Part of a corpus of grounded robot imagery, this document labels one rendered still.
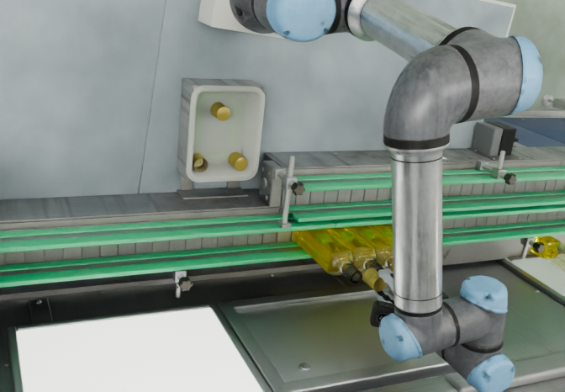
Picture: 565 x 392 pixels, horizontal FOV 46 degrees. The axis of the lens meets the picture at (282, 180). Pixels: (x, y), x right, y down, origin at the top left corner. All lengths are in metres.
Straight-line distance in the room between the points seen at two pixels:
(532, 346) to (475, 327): 0.56
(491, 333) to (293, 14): 0.66
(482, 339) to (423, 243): 0.23
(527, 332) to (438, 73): 0.92
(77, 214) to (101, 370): 0.36
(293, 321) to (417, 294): 0.50
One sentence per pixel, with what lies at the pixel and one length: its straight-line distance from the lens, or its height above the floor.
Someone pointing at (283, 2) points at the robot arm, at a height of 1.07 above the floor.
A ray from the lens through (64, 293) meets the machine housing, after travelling 1.64.
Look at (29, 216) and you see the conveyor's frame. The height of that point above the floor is 0.86.
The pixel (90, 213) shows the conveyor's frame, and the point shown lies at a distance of 1.50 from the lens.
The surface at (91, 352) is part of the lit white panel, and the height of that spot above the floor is 1.10.
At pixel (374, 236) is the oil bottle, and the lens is 1.59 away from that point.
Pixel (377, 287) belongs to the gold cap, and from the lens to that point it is 1.43.
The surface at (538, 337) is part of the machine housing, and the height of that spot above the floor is 1.24.
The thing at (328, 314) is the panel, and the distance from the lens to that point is 1.55.
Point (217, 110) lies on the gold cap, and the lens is 1.54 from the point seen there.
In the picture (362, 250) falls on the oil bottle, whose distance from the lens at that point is 1.51.
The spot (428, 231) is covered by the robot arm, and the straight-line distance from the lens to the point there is 1.02.
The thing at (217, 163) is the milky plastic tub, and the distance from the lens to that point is 1.63.
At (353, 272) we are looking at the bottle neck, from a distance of 1.44.
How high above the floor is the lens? 2.22
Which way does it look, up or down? 58 degrees down
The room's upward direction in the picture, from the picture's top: 130 degrees clockwise
